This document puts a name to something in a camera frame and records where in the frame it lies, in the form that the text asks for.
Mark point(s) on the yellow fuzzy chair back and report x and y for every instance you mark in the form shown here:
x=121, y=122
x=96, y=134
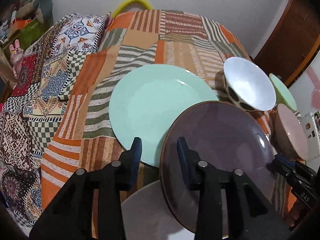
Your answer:
x=145, y=4

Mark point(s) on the mint green plate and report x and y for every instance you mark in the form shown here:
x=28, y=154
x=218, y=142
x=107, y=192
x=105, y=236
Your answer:
x=147, y=100

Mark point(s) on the orange striped patchwork tablecloth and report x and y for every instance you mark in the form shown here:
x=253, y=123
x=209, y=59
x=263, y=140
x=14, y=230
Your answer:
x=85, y=138

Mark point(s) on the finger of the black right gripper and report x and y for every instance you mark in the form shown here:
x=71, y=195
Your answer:
x=302, y=179

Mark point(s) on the white bowl with brown dots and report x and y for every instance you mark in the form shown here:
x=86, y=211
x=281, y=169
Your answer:
x=248, y=86

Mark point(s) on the colourful patterned patchwork cloth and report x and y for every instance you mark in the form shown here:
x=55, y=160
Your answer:
x=32, y=114

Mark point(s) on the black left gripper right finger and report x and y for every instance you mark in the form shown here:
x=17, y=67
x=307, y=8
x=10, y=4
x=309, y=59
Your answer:
x=249, y=213

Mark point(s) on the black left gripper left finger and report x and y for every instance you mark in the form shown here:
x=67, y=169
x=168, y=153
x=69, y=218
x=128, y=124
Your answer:
x=110, y=194

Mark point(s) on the pink rabbit figurine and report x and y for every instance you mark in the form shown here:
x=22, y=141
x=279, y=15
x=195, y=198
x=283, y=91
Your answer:
x=16, y=58

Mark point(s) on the white plate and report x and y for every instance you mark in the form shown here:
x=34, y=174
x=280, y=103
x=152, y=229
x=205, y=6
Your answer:
x=146, y=216

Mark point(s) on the brown wooden door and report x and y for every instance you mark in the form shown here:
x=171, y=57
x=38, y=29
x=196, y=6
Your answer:
x=292, y=44

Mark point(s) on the green cardboard box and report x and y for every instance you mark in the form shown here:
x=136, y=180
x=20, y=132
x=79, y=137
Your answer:
x=26, y=36

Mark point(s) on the pink ceramic bowl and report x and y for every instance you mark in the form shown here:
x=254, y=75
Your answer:
x=289, y=135

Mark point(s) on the mint green bowl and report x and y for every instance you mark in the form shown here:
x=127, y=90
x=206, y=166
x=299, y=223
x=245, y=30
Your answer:
x=283, y=94

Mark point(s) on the grey plush toy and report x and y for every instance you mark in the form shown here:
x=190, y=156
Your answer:
x=41, y=9

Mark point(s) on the white appliance with stickers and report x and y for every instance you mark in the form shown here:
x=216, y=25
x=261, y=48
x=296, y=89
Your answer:
x=312, y=135

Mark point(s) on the purple ceramic plate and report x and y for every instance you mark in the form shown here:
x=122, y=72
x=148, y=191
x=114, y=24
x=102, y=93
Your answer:
x=222, y=135

